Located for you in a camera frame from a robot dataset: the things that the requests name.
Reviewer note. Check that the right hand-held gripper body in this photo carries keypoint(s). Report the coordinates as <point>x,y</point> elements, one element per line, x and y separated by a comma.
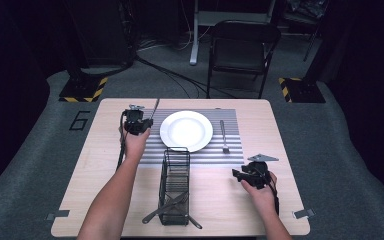
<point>257,173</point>

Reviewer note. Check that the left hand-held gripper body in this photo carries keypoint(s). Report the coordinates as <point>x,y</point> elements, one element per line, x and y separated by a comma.
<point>134,121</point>

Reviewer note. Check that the metal table knife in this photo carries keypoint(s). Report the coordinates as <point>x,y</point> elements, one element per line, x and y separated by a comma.
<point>155,108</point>

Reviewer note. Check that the metal fork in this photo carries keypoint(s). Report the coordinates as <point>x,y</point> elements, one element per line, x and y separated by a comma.
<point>224,135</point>

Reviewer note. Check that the person's left hand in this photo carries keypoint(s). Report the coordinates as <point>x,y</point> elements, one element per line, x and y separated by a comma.
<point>136,145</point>

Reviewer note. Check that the person's right hand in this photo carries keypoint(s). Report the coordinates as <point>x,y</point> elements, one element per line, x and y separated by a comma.
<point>263,198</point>

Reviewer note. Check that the white round plate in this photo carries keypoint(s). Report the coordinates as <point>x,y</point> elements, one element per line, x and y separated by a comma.
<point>186,130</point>

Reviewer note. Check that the grey striped placemat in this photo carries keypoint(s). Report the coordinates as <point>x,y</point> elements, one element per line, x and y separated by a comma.
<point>233,133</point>

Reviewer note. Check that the grey tape strip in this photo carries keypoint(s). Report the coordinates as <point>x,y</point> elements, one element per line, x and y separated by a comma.
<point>304,213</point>
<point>58,214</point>

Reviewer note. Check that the black stand base striped edge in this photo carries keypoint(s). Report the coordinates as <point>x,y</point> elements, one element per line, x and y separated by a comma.
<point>80,90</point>
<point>303,90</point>

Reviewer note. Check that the grey metal utensil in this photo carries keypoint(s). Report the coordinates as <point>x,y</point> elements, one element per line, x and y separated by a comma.
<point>195,223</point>
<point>161,210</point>

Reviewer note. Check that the black cabinet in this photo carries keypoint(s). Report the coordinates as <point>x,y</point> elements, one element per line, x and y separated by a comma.
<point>103,30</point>

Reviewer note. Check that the black folding chair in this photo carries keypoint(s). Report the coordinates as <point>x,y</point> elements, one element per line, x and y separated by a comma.
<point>243,50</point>

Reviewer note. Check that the white desk frame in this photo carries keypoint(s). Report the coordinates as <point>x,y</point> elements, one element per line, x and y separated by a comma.
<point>194,43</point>

